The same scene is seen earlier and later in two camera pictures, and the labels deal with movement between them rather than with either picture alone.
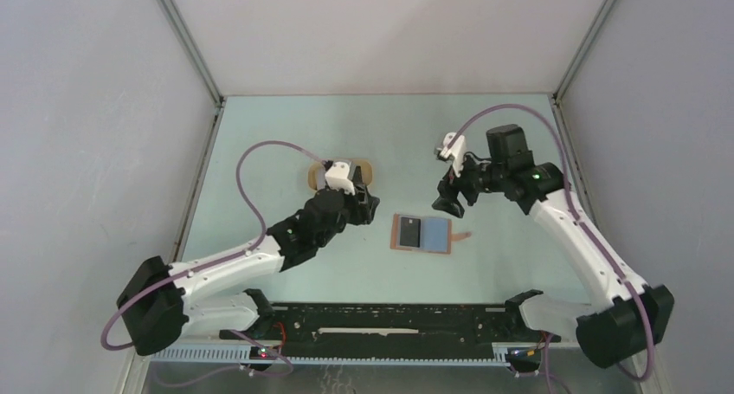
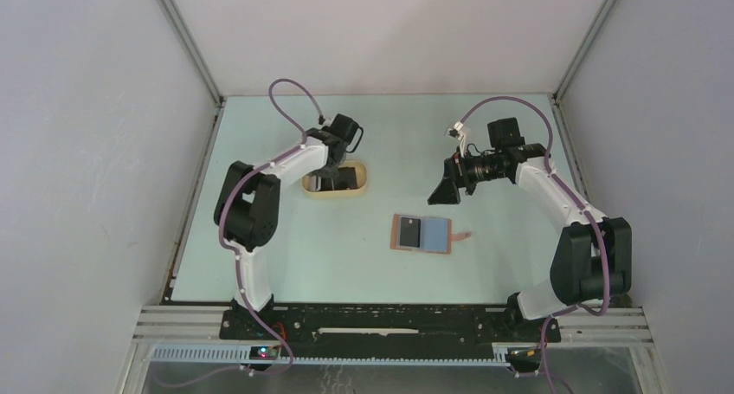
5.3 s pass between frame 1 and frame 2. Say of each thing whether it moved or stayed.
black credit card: stayed
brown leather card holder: stayed
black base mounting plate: stayed
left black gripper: moved
